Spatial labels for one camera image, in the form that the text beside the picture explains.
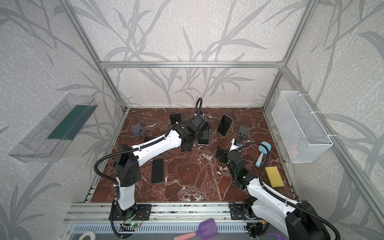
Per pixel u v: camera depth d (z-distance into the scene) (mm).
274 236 669
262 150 963
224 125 1083
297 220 403
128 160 461
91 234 681
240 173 632
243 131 1019
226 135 1014
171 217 724
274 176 823
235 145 724
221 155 744
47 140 641
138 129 1014
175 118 963
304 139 602
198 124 638
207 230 683
